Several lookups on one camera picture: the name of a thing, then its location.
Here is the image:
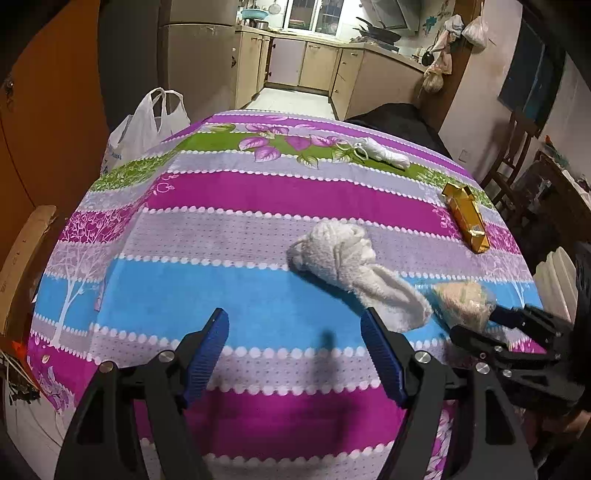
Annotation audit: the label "orange wooden door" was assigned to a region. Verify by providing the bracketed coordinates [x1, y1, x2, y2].
[0, 0, 109, 259]

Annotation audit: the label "dark wooden table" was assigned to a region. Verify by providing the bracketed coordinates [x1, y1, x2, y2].
[512, 150, 591, 250]

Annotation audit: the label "kitchen window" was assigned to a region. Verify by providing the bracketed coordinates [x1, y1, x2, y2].
[284, 0, 347, 35]

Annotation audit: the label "striped floral tablecloth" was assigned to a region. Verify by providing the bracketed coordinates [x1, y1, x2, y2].
[25, 111, 548, 480]

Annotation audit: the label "hanging beige net bag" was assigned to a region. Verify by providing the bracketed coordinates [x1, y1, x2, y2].
[422, 69, 446, 95]

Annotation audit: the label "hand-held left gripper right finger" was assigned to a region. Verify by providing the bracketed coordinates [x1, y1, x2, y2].
[360, 308, 541, 480]

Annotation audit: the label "black wok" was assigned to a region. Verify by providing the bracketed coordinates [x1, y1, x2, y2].
[355, 17, 402, 43]

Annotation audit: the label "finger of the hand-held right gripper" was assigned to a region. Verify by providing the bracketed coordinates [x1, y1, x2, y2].
[450, 323, 515, 372]
[489, 305, 573, 344]

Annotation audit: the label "cream terry towel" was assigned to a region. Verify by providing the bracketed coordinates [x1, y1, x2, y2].
[288, 220, 434, 333]

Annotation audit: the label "brown cardboard sheet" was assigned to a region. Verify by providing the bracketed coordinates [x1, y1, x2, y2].
[0, 205, 58, 337]

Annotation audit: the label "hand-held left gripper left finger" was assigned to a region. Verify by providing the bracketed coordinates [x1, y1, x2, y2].
[54, 307, 230, 480]

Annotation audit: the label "white radiator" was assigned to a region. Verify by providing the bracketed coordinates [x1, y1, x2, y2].
[533, 247, 578, 324]

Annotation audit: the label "hanging white plastic bag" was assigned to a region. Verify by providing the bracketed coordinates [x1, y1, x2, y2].
[462, 16, 489, 47]

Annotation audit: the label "white plastic carrier bag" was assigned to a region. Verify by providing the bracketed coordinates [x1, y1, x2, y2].
[100, 88, 191, 178]

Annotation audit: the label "black covered object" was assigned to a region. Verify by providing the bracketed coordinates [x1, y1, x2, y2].
[344, 102, 462, 160]

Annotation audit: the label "blue wall poster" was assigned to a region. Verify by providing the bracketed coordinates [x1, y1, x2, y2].
[498, 18, 566, 139]

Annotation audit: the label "beige kitchen base cabinets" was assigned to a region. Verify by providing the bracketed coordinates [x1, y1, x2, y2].
[233, 23, 428, 121]

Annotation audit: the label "small white cloth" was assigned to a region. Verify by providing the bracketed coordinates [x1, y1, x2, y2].
[335, 137, 411, 171]

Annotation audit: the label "range hood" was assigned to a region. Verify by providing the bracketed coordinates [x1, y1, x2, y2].
[358, 0, 423, 31]

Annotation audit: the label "hanging pink cloth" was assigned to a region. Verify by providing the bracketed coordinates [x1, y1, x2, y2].
[431, 14, 465, 75]

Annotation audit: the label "gold cardboard box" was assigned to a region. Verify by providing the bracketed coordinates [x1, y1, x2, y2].
[441, 182, 491, 254]

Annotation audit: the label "beige refrigerator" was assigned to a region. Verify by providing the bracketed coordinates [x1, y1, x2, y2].
[157, 0, 243, 125]

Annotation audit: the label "wooden chair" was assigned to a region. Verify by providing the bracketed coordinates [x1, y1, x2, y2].
[480, 111, 541, 222]

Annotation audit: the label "beige food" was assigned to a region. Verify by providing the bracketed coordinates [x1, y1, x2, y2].
[431, 281, 498, 333]

